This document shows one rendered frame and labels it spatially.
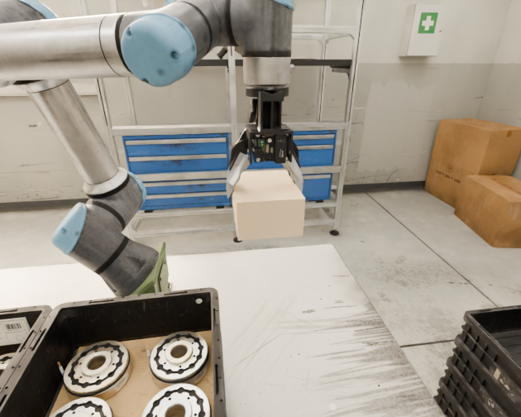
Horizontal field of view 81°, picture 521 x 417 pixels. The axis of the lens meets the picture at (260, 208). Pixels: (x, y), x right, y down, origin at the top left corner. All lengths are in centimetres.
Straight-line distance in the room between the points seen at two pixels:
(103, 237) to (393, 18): 313
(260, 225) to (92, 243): 44
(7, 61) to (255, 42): 35
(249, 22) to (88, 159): 51
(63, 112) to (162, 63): 43
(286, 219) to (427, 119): 332
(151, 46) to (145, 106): 273
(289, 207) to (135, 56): 32
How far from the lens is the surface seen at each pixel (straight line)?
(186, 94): 306
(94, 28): 48
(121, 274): 85
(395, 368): 85
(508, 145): 357
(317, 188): 249
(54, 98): 79
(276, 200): 53
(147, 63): 42
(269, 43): 50
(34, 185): 369
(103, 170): 86
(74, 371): 67
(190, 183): 233
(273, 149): 52
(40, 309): 71
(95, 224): 84
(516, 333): 144
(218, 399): 48
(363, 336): 89
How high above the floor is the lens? 134
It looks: 26 degrees down
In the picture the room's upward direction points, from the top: straight up
